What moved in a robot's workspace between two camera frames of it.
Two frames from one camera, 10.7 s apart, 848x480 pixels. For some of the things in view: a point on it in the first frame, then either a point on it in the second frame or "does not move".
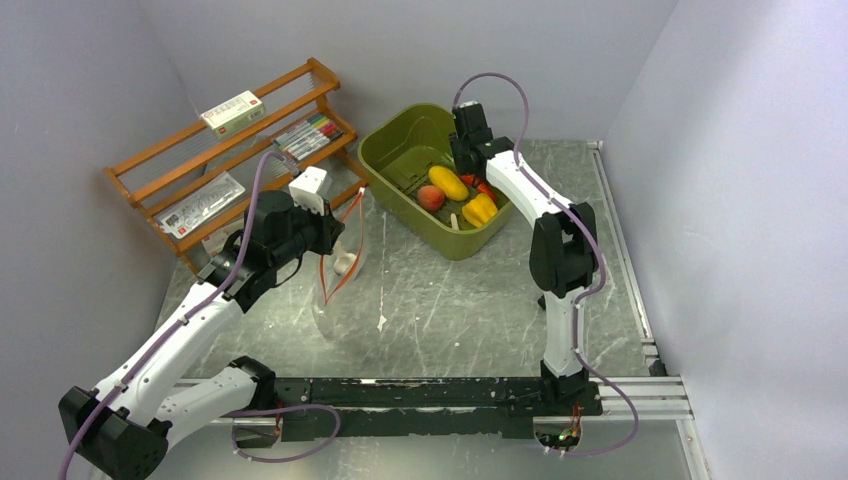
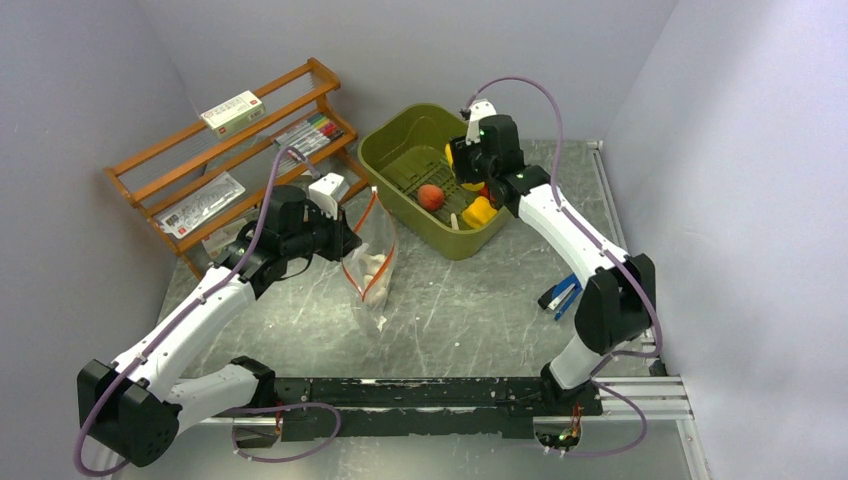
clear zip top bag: [339, 270] to [369, 270]
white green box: [240, 112] does not move
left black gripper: [329, 227] does not move
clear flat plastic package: [205, 201] does not move
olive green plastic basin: [409, 168] does not move
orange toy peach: [431, 198] does not move
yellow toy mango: [449, 182] to [476, 186]
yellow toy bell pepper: [480, 210] does not move
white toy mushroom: [345, 261] to [372, 264]
